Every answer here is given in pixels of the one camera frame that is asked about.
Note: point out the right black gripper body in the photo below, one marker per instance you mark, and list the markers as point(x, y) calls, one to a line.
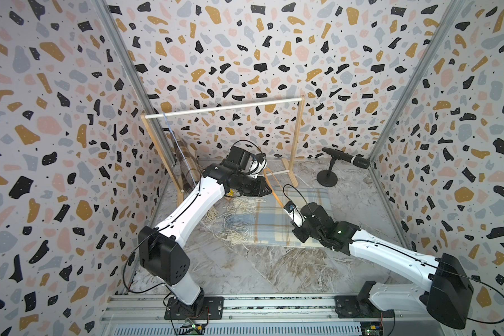
point(304, 232)

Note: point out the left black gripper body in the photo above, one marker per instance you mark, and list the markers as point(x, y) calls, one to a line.
point(250, 186)

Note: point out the light blue wire hanger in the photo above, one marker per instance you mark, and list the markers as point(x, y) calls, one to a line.
point(170, 130)

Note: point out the wooden clothes hanger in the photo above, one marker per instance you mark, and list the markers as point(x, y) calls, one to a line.
point(275, 185)

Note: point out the brown plaid fringed scarf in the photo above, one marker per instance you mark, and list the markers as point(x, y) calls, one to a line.
point(189, 165)

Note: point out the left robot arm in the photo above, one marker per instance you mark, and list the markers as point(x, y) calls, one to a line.
point(161, 248)

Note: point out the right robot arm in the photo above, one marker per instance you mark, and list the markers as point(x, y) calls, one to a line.
point(437, 286)

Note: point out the blue plaid fringed scarf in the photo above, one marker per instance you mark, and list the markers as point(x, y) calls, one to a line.
point(250, 221)

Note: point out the wooden clothes rack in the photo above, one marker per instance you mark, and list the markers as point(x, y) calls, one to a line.
point(270, 126)

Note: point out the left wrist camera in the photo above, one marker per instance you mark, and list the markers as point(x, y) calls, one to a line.
point(259, 163)

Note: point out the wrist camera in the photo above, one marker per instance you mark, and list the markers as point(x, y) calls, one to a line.
point(296, 218)
point(259, 163)

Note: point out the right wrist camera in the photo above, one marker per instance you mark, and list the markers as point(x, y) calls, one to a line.
point(296, 218)

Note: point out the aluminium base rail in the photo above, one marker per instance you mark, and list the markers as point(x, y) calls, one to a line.
point(262, 314)

